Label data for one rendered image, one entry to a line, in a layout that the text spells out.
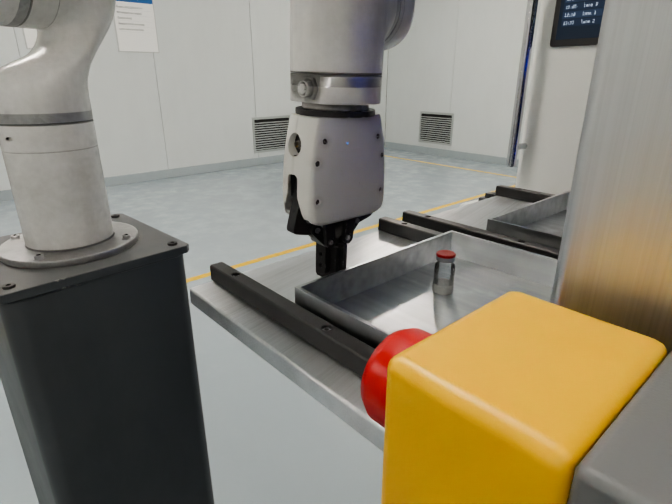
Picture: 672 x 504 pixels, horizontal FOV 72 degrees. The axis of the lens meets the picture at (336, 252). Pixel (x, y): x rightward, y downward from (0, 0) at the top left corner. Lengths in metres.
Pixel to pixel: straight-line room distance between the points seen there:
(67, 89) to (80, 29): 0.09
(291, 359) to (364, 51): 0.27
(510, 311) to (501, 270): 0.43
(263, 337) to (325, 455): 1.16
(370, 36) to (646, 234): 0.30
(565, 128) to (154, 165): 4.89
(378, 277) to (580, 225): 0.36
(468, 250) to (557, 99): 0.76
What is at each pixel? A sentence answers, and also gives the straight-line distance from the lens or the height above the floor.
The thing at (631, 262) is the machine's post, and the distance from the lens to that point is 0.19.
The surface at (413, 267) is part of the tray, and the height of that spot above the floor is 0.89.
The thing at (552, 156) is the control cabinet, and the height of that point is 0.91.
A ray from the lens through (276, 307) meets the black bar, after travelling 0.45.
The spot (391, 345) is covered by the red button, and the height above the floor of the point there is 1.01.
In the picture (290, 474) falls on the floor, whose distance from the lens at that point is 1.53.
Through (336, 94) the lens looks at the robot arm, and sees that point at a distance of 0.41.
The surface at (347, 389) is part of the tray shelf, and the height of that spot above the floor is 0.88.
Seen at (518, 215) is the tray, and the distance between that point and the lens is 0.77.
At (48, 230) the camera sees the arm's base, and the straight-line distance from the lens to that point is 0.76.
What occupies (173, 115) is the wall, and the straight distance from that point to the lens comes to 5.74.
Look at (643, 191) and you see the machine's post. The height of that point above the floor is 1.07.
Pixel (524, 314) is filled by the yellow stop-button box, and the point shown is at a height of 1.03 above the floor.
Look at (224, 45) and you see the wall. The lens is 6.04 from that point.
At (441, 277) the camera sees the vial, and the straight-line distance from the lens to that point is 0.51.
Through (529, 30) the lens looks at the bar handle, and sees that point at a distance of 1.30.
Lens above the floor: 1.11
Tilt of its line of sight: 21 degrees down
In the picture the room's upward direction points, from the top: straight up
